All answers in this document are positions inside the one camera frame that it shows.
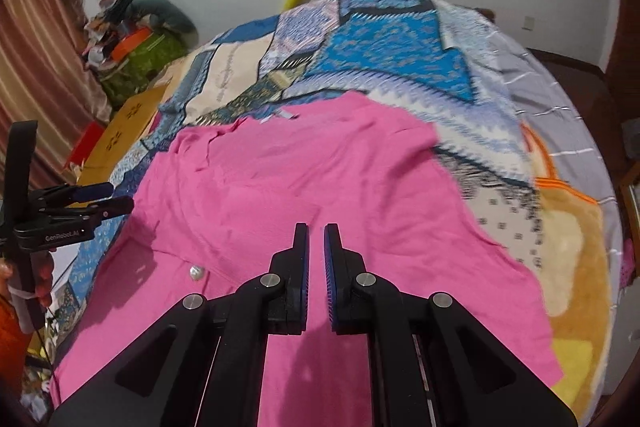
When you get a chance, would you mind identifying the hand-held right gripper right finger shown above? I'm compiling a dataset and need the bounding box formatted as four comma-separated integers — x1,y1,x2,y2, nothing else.
324,223,577,427

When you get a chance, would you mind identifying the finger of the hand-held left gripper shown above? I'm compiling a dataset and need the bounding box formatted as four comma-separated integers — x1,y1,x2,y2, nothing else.
14,196,135,254
29,182,115,210

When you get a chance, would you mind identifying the blue patchwork patterned blanket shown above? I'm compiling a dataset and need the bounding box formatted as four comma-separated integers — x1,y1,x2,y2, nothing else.
50,0,551,323

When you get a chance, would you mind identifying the grey striped bed sheet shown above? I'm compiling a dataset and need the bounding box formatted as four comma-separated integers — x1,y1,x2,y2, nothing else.
475,7,628,268

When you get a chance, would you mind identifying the red box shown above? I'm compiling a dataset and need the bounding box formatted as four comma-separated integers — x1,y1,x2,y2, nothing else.
64,122,107,170

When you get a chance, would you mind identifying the pink shirt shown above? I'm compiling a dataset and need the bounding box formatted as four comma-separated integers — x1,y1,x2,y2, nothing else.
50,91,566,427

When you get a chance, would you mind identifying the person's left hand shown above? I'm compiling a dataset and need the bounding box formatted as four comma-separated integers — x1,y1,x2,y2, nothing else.
0,249,55,308

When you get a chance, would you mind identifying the pile of mixed clutter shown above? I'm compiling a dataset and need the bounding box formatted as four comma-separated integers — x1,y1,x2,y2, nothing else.
82,0,147,68

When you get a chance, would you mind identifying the dark green cloth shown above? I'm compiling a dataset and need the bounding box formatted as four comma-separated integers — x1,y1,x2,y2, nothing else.
127,0,199,36

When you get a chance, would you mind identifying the orange box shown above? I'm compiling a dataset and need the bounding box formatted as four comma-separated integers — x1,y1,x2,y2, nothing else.
110,27,152,60

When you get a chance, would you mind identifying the cardboard box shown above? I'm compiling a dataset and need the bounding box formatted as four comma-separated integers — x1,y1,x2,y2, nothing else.
75,54,195,188

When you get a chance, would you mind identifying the green patterned bag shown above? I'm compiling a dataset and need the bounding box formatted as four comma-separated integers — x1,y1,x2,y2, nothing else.
99,32,190,108

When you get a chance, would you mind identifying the brown striped curtain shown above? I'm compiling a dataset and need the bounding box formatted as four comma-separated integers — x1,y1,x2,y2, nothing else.
0,0,115,190

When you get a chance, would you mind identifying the orange yellow plush blanket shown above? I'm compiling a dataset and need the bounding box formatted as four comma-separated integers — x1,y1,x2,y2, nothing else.
520,122,628,408

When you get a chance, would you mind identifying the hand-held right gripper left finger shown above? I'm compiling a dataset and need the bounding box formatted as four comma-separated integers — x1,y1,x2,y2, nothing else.
50,223,309,427

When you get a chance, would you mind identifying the wooden furniture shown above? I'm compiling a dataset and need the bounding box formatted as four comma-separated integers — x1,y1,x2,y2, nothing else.
618,169,640,235

